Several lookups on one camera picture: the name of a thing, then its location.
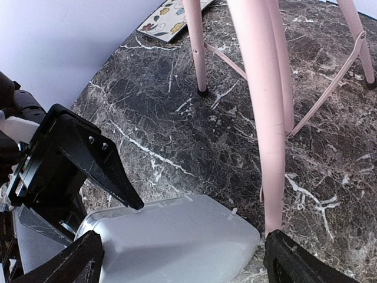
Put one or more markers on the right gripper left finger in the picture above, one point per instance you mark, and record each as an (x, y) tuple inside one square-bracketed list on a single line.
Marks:
[(79, 262)]

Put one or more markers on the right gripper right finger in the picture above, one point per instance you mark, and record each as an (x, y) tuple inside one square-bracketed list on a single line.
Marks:
[(287, 261)]

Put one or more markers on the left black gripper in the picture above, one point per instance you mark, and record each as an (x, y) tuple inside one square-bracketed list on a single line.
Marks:
[(60, 153)]

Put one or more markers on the white metronome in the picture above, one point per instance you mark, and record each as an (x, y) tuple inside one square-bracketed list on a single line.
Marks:
[(186, 239)]

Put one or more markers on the pink music stand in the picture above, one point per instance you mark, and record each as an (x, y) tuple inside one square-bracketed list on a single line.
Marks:
[(262, 41)]

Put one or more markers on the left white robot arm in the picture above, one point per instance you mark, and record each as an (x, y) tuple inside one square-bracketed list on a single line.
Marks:
[(18, 103)]

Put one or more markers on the floral ceramic tile coaster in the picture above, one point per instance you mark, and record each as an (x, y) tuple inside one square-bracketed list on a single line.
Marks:
[(168, 20)]

